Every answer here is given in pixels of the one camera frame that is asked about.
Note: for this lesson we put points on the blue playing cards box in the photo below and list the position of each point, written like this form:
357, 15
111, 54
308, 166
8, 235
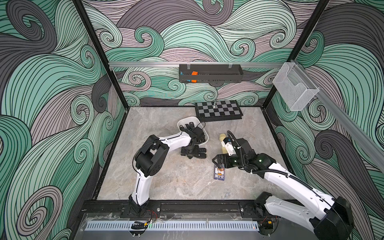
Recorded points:
219, 173

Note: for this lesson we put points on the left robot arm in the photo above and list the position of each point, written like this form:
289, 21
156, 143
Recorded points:
149, 159

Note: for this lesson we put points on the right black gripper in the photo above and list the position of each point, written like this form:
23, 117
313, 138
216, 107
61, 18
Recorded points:
224, 160

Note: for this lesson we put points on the white perforated cable duct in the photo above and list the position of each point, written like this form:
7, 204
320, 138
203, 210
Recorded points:
207, 225

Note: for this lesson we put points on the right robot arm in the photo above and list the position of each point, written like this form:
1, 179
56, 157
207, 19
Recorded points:
327, 217

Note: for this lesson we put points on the white storage box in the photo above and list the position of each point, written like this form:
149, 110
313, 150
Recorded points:
186, 122

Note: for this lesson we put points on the aluminium wall rail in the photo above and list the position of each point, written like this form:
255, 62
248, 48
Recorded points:
152, 64

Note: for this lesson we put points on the clear acrylic wall holder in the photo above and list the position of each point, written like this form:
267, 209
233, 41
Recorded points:
295, 86

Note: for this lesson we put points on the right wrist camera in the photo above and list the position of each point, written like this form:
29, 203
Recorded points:
232, 144

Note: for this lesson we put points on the black wall tray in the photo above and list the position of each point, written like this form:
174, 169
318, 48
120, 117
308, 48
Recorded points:
211, 74

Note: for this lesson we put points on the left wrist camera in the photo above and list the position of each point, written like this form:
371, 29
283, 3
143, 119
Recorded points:
192, 127

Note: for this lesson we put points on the cream foam roller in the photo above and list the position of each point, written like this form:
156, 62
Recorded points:
221, 138

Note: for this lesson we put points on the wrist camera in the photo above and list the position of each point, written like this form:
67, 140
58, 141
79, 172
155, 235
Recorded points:
232, 144
192, 127

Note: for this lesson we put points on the black grey chessboard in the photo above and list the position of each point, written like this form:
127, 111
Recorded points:
226, 110

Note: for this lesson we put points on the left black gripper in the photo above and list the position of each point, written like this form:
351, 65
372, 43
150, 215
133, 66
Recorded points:
183, 153

